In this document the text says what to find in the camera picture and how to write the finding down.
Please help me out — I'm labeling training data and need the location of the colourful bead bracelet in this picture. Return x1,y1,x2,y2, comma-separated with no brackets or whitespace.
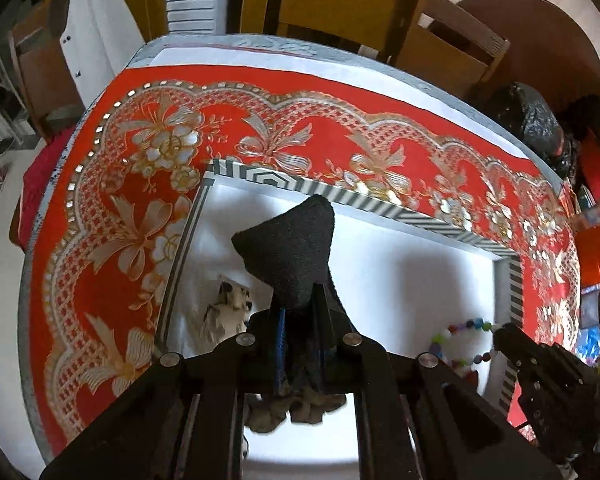
429,317,502,377

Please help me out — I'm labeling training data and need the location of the red cloth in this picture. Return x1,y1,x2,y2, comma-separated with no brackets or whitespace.
9,127,79,252

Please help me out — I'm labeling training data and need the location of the black cloth piece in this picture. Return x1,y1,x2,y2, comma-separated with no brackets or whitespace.
231,194,353,393

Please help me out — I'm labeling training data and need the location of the white tray with striped rim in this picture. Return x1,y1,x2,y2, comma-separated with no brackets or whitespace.
152,157,524,467

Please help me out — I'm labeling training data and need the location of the round brown table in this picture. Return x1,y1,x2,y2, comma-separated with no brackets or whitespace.
457,0,600,113

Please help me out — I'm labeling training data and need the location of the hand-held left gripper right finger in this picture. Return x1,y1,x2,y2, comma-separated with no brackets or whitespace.
311,284,563,480

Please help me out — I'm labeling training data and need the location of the white and black jewelry piece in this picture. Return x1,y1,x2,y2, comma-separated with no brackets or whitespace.
199,280,255,347

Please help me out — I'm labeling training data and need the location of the black plastic bag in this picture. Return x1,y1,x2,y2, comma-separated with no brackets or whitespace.
484,82,577,178

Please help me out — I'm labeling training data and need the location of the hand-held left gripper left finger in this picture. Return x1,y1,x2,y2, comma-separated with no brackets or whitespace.
40,306,290,480

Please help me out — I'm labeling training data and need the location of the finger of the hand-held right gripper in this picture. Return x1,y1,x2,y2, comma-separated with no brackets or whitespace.
492,323,546,378

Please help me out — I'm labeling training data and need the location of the blue plastic wrapper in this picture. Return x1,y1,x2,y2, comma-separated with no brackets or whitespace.
574,327,600,362

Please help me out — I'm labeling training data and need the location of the red floral tablecloth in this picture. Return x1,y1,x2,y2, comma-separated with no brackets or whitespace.
22,65,582,461

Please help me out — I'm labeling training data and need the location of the beige bead necklace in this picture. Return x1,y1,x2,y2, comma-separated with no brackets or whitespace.
245,389,347,433

